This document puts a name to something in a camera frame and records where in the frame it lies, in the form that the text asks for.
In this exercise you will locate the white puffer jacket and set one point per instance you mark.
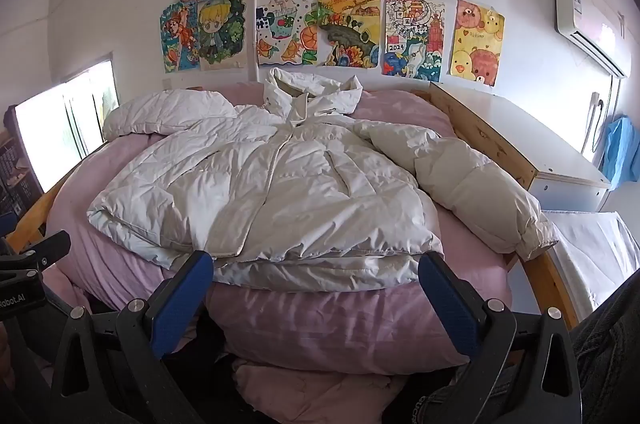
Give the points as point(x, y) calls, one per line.
point(280, 184)

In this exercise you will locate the pink bed sheet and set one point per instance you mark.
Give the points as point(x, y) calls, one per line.
point(325, 324)

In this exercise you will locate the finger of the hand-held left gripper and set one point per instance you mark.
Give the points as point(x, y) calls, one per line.
point(35, 251)

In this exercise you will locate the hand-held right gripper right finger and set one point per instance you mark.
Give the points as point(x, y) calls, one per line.
point(447, 304)

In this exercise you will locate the person's leg in dark pants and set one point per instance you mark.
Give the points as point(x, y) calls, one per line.
point(610, 354)

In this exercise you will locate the pink quilt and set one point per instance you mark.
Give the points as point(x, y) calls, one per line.
point(310, 394)

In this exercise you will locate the white air conditioner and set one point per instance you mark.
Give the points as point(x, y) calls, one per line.
point(587, 29)

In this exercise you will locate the wooden bed frame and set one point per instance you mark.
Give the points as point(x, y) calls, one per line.
point(500, 149)

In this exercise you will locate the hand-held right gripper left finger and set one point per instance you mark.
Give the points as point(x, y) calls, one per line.
point(181, 304)

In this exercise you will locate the blue cloth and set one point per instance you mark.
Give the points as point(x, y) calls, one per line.
point(622, 149)

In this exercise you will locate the white mattress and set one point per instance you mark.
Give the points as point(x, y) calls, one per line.
point(595, 254)

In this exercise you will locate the window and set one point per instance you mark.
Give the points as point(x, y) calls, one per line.
point(55, 124)

